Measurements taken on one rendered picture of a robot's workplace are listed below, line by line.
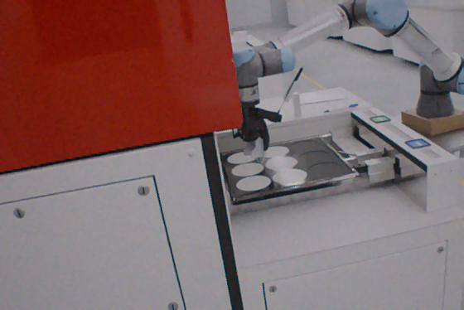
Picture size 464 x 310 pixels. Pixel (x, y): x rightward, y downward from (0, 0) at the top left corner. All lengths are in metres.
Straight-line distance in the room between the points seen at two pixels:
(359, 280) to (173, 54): 0.78
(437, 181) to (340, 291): 0.38
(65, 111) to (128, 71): 0.12
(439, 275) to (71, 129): 1.02
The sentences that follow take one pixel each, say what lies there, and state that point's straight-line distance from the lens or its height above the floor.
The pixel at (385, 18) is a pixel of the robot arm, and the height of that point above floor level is 1.30.
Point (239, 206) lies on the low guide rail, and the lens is 1.37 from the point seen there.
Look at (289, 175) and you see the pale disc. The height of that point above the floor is 0.90.
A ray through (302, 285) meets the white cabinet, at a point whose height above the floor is 0.73.
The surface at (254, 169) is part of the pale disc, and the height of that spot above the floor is 0.90.
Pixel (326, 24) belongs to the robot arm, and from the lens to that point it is 1.60.
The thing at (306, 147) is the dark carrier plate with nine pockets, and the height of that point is 0.90.
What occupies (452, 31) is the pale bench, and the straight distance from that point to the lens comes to 6.02.
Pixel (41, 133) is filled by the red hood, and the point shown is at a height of 1.28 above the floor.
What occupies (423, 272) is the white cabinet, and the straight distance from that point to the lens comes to 1.34.
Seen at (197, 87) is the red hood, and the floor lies 1.31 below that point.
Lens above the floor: 1.46
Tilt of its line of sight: 21 degrees down
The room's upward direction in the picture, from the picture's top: 9 degrees counter-clockwise
